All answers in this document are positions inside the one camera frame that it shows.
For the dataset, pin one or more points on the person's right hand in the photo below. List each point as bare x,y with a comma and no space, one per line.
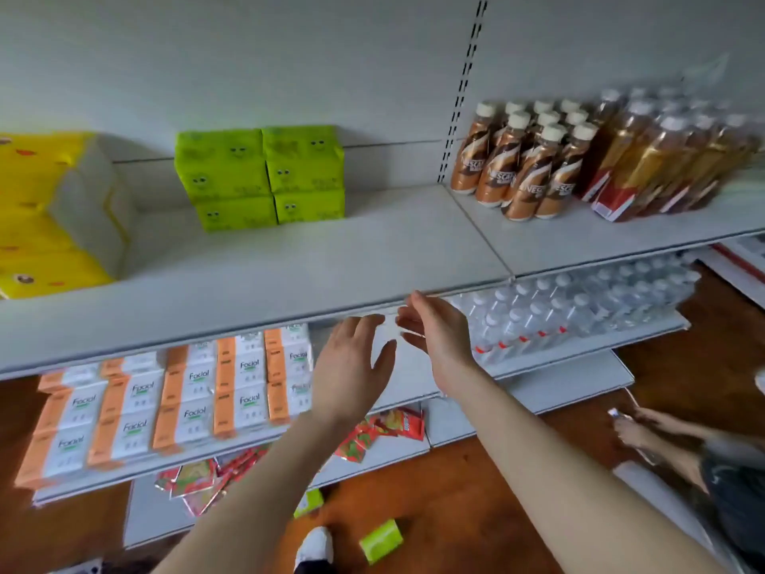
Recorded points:
448,346

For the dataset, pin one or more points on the person's left hand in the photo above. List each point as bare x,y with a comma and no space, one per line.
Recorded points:
343,376

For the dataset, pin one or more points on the person's right fingers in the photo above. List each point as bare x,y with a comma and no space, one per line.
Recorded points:
415,322

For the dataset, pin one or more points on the person's left middle finger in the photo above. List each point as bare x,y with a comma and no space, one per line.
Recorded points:
349,331

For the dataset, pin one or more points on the person's left thumb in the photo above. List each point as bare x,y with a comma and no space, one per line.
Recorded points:
383,364

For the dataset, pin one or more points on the person's left forearm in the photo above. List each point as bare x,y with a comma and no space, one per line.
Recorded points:
257,502

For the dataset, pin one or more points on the person's right forearm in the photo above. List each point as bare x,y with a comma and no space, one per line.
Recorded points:
538,472

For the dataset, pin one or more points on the pile of red snack packets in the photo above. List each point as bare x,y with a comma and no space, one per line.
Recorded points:
203,478
388,427

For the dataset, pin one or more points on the small green tissue pack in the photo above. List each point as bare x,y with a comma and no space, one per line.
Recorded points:
236,213
309,206

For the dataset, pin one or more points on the green packet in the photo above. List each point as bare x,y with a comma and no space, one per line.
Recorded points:
381,541
309,503

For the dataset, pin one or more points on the group of clear water bottles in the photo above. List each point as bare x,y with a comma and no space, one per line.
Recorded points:
574,304

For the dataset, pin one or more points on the large green tissue pack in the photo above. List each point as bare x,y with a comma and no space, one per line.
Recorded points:
221,164
305,158

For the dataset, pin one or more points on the stack of orange tissue boxes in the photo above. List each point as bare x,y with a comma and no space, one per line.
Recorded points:
179,400

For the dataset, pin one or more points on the group of brown coffee bottles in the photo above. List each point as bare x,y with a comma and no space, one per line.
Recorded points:
526,161

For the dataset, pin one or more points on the person's white shoe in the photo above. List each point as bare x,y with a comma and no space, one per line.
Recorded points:
315,549

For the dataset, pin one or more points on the slotted shelf upright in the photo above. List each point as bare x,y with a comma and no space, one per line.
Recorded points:
463,89

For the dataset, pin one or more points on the shrink-wrapped pack of tea bottles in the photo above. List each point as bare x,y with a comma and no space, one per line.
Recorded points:
657,161

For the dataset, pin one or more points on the plain white panel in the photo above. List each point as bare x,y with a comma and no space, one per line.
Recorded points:
657,496

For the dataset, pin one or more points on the yellow tissue pack bundle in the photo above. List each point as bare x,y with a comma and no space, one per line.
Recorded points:
42,221

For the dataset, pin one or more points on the white panel with red stripe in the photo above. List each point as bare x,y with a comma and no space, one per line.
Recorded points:
738,262

